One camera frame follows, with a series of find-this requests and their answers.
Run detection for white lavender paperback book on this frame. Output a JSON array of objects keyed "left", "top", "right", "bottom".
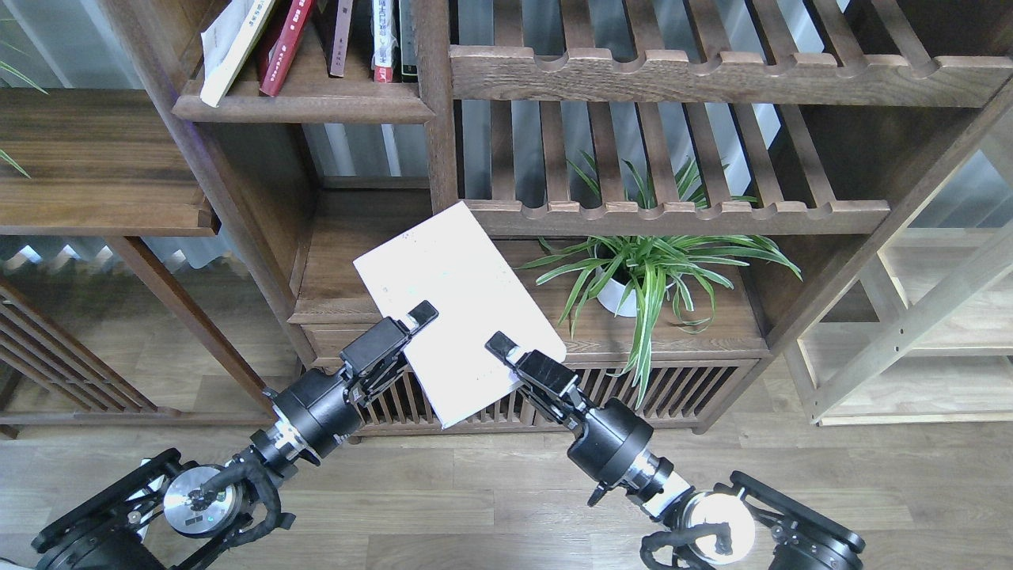
[{"left": 354, "top": 203, "right": 567, "bottom": 428}]

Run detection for yellow-green cover book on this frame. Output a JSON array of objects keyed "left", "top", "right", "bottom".
[{"left": 199, "top": 1, "right": 276, "bottom": 108}]

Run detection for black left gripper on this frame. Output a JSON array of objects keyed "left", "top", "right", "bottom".
[{"left": 264, "top": 302, "right": 440, "bottom": 466}]

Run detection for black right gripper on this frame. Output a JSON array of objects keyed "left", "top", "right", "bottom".
[{"left": 485, "top": 331, "right": 656, "bottom": 488}]

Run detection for green spider plant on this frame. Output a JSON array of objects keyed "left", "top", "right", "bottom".
[{"left": 510, "top": 149, "right": 802, "bottom": 410}]

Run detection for dark slatted wooden rack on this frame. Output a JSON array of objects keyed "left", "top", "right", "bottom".
[{"left": 1, "top": 280, "right": 274, "bottom": 439}]

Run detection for green leaves at left edge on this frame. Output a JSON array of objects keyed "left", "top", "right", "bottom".
[{"left": 1, "top": 16, "right": 48, "bottom": 178}]

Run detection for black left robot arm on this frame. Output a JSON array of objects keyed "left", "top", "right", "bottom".
[{"left": 32, "top": 302, "right": 438, "bottom": 569}]

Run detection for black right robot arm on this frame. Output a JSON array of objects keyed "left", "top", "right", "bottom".
[{"left": 486, "top": 332, "right": 865, "bottom": 569}]

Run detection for dark upright book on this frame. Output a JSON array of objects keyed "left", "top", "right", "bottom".
[{"left": 397, "top": 0, "right": 419, "bottom": 83}]

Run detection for red paperback book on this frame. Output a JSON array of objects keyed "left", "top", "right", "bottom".
[{"left": 256, "top": 1, "right": 317, "bottom": 97}]

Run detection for white red upright book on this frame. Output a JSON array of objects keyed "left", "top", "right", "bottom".
[{"left": 370, "top": 0, "right": 396, "bottom": 84}]

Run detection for white plant pot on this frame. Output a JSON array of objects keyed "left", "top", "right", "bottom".
[{"left": 596, "top": 267, "right": 638, "bottom": 317}]

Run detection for dark wooden bookshelf cabinet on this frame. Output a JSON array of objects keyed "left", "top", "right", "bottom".
[{"left": 99, "top": 1, "right": 1011, "bottom": 431}]

